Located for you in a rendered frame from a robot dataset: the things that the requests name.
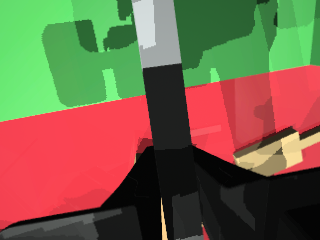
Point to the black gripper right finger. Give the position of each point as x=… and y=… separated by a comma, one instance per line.
x=238, y=204

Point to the tan box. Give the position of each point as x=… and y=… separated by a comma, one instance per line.
x=164, y=234

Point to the green flat mat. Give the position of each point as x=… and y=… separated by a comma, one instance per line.
x=63, y=54

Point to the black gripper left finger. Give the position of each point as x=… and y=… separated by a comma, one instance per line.
x=131, y=212

